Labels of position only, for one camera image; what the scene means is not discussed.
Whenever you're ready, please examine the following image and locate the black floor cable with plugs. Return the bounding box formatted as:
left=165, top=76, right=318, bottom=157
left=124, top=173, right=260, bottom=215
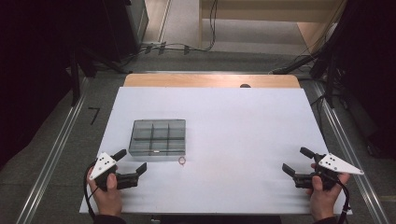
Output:
left=120, top=41, right=213, bottom=68

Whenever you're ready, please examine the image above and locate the black metal stand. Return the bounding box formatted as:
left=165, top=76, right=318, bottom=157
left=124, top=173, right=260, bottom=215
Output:
left=68, top=46, right=82, bottom=107
left=311, top=46, right=347, bottom=109

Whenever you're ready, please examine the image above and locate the light wooden shelf unit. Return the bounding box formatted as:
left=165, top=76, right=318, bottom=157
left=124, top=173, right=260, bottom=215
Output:
left=198, top=0, right=347, bottom=54

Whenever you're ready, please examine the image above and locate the person's right hand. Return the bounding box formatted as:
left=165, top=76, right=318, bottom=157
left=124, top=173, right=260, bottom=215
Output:
left=306, top=162, right=351, bottom=222

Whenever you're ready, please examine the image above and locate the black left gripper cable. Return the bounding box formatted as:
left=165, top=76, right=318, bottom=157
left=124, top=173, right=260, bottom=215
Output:
left=82, top=161, right=98, bottom=219

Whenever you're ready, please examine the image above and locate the clear plastic compartment box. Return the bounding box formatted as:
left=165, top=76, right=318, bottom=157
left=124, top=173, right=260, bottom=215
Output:
left=128, top=119, right=187, bottom=158

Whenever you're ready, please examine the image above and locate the white table board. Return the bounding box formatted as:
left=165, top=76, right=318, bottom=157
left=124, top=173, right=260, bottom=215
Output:
left=78, top=86, right=354, bottom=216

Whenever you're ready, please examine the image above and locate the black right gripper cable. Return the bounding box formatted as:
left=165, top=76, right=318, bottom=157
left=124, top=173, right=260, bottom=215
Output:
left=333, top=177, right=352, bottom=224

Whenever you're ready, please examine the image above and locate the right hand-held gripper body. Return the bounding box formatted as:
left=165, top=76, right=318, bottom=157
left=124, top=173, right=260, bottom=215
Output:
left=293, top=152, right=364, bottom=190

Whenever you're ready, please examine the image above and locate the wooden table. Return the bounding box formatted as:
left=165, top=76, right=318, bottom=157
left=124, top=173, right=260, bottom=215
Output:
left=123, top=73, right=302, bottom=89

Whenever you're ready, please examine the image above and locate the metal floor rail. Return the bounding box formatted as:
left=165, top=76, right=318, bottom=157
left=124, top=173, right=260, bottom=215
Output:
left=312, top=81, right=390, bottom=224
left=15, top=77, right=91, bottom=224

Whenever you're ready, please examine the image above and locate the black hanging cable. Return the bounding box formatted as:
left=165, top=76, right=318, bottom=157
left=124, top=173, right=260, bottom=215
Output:
left=207, top=0, right=219, bottom=51

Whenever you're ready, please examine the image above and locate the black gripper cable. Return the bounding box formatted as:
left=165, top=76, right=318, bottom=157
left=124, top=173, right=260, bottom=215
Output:
left=333, top=177, right=352, bottom=224
left=82, top=161, right=98, bottom=219

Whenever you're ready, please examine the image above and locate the person's left hand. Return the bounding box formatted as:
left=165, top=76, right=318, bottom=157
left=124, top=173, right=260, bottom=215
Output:
left=87, top=166, right=124, bottom=217

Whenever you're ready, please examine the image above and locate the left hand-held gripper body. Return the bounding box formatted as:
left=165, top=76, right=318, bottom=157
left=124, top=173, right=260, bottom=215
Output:
left=89, top=151, right=139, bottom=192

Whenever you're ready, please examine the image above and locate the black floor bar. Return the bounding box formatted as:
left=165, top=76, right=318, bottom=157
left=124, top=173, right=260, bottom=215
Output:
left=268, top=53, right=323, bottom=76

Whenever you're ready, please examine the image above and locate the dark cabinet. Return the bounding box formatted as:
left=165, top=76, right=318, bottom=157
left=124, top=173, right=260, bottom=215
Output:
left=101, top=0, right=149, bottom=63

